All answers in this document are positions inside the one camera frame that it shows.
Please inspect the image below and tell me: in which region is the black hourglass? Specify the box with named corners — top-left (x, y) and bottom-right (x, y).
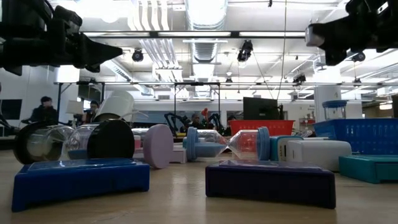
top-left (12, 119), bottom-right (136, 166)

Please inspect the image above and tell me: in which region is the black overhead beam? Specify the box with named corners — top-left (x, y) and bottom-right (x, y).
top-left (79, 30), bottom-right (307, 39)

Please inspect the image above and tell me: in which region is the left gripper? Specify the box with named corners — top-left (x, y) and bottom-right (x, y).
top-left (46, 5), bottom-right (124, 73)

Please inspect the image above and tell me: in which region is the dark purple box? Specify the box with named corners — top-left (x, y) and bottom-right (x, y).
top-left (204, 159), bottom-right (337, 209)

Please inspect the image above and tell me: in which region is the blue box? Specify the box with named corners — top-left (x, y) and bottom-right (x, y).
top-left (11, 157), bottom-right (150, 213)

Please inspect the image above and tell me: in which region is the red plastic basket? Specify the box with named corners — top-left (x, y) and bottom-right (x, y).
top-left (229, 119), bottom-right (295, 137)

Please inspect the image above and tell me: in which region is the white rounded box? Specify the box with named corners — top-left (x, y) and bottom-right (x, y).
top-left (285, 139), bottom-right (353, 172)

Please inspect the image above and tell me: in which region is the teal box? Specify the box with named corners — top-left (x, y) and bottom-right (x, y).
top-left (338, 154), bottom-right (398, 184)

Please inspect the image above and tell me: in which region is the black background frame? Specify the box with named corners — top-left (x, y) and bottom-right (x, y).
top-left (53, 80), bottom-right (398, 138)

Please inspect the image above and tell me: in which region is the blue hourglass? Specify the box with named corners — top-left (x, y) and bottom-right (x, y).
top-left (322, 99), bottom-right (348, 121)
top-left (182, 126), bottom-right (271, 162)

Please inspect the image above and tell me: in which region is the blue plastic basket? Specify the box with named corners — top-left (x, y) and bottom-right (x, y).
top-left (313, 118), bottom-right (398, 156)

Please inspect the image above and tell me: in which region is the black monitor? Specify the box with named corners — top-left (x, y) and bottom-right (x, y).
top-left (243, 96), bottom-right (280, 121)

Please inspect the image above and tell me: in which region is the person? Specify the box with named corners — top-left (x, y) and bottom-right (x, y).
top-left (29, 95), bottom-right (60, 124)
top-left (82, 100), bottom-right (101, 124)
top-left (188, 113), bottom-right (203, 130)

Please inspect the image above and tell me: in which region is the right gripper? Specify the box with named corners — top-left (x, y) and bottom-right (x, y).
top-left (322, 0), bottom-right (389, 67)

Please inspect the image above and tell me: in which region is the lilac hourglass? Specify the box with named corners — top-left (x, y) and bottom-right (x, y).
top-left (132, 123), bottom-right (174, 170)

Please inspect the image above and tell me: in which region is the small white box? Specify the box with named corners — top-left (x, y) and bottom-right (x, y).
top-left (169, 146), bottom-right (188, 164)

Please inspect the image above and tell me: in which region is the dark wall screen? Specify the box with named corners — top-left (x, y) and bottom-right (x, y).
top-left (0, 98), bottom-right (23, 121)

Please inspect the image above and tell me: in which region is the teal and white charger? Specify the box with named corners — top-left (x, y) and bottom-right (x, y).
top-left (269, 134), bottom-right (304, 162)

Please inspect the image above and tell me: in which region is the white lampshade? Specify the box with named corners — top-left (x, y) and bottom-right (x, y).
top-left (65, 100), bottom-right (85, 115)

